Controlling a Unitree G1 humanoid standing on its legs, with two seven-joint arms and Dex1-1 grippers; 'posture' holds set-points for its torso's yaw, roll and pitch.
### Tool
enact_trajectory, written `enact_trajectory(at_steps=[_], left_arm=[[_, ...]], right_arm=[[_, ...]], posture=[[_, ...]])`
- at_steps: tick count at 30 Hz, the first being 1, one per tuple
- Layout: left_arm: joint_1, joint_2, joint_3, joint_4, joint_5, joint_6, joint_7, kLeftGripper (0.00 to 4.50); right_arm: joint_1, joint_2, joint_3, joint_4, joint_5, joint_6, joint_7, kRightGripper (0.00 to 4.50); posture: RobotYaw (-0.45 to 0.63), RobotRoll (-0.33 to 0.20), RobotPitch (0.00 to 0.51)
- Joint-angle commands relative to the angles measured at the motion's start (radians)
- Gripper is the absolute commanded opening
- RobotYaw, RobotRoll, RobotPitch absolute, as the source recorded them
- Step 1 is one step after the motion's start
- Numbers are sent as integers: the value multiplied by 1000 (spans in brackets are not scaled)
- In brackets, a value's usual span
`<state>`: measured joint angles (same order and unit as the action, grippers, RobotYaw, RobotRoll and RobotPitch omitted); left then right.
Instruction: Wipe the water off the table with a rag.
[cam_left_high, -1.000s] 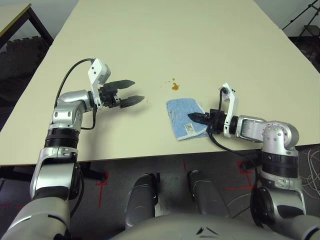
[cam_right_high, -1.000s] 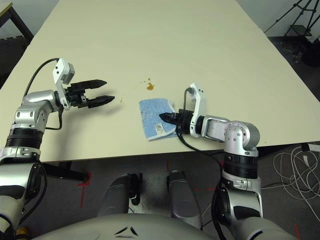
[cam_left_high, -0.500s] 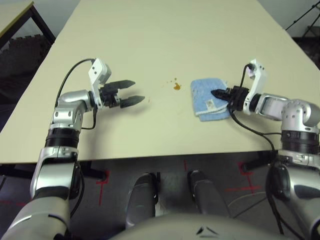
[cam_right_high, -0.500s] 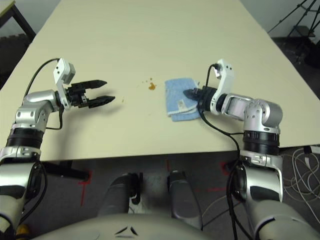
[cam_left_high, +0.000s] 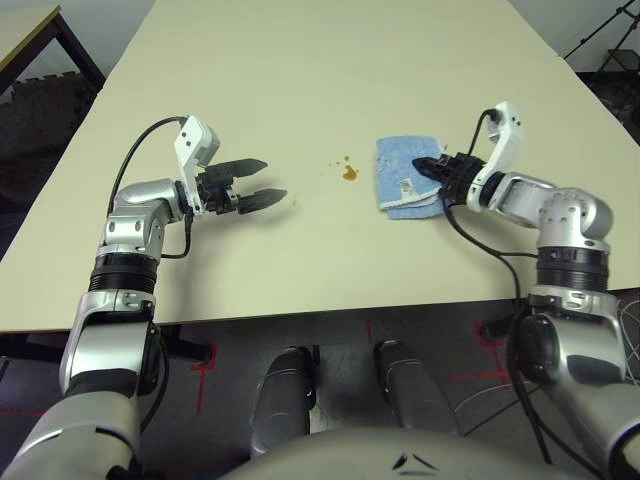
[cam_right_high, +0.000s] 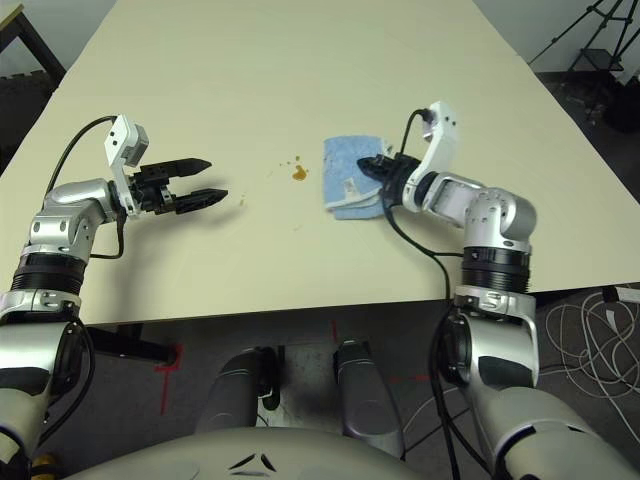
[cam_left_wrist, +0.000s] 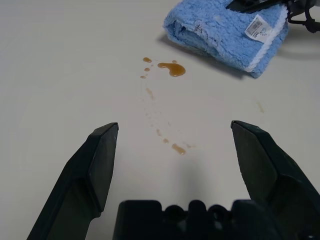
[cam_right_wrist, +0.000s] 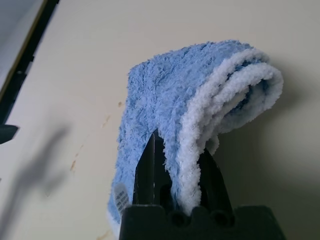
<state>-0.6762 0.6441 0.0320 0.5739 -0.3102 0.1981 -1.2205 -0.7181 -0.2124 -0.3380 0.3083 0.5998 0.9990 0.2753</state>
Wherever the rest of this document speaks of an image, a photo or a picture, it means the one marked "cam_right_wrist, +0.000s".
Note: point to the brown liquid spill with tail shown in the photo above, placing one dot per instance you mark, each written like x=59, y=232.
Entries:
x=119, y=103

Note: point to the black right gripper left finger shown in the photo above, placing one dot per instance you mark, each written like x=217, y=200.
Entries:
x=150, y=175

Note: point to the brown liquid spill blob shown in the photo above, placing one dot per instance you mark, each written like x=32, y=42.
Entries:
x=73, y=163

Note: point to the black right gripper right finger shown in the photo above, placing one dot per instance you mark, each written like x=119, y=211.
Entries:
x=212, y=185

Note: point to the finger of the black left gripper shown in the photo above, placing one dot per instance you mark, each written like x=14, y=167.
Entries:
x=7, y=133

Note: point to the blue terry cloth rag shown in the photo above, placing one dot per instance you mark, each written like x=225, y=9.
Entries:
x=155, y=95

